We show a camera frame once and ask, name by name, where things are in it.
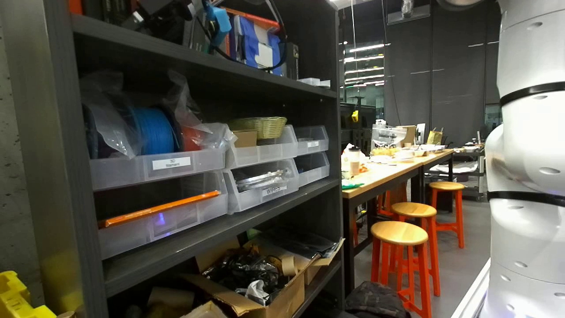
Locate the clear plastic storage bin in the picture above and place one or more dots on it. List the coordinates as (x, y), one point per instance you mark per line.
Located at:
(258, 155)
(258, 197)
(152, 227)
(313, 174)
(311, 144)

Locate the flat cardboard piece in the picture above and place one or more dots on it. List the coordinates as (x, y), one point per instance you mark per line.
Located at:
(177, 301)

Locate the red filament spool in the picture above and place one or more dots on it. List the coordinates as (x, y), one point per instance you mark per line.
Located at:
(191, 141)

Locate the silver foil packets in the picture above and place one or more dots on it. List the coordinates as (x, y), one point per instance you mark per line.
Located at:
(261, 181)

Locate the orange rod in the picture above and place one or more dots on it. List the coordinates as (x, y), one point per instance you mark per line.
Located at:
(159, 210)

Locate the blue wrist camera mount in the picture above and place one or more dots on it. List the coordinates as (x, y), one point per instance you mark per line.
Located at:
(221, 21)

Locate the row of dark books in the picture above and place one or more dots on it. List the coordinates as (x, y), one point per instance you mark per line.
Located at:
(111, 10)

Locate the flat white box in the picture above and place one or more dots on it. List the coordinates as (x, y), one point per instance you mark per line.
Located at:
(313, 82)

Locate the small cardboard box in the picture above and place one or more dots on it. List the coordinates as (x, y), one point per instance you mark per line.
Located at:
(244, 139)

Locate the wooden desk with black legs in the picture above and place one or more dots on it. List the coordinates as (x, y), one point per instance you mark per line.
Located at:
(376, 176)

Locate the blue filament spool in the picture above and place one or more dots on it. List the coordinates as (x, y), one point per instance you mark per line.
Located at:
(154, 132)

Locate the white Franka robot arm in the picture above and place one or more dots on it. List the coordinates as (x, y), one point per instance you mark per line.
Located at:
(526, 178)

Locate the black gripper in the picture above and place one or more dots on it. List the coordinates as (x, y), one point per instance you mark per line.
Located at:
(184, 13)

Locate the red cylinder can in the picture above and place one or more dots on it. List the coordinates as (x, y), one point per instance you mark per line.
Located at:
(74, 6)

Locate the black tangled gear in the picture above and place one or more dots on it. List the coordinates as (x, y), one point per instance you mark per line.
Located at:
(240, 271)

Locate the orange wooden stool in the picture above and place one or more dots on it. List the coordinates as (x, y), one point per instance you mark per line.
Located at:
(415, 210)
(399, 233)
(447, 187)

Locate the olive woven basket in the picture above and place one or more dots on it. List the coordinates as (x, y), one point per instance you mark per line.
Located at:
(265, 128)

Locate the clear plastic container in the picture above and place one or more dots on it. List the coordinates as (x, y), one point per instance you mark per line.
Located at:
(389, 135)

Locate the tall black book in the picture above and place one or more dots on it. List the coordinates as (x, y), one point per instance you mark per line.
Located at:
(292, 59)

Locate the white crumpled bag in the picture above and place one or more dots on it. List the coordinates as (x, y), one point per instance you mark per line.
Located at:
(353, 162)

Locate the grey office chair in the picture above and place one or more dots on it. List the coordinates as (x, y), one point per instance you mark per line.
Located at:
(452, 169)

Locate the clear plastic bag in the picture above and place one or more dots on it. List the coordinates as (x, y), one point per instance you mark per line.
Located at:
(106, 127)

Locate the large open cardboard box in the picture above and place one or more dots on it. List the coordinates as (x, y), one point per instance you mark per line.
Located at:
(288, 298)

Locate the blue and white box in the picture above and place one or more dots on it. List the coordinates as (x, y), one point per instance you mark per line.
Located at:
(265, 51)
(269, 65)

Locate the white and black roll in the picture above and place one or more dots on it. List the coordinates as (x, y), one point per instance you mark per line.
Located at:
(256, 293)

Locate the left grey storage bin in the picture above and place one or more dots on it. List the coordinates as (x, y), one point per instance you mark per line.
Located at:
(129, 171)

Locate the black bag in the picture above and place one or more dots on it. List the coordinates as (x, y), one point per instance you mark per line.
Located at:
(376, 301)

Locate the yellow plastic crate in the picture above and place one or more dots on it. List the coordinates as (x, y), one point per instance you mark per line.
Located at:
(18, 301)

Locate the black shelving unit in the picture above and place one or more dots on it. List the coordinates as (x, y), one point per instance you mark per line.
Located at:
(53, 148)

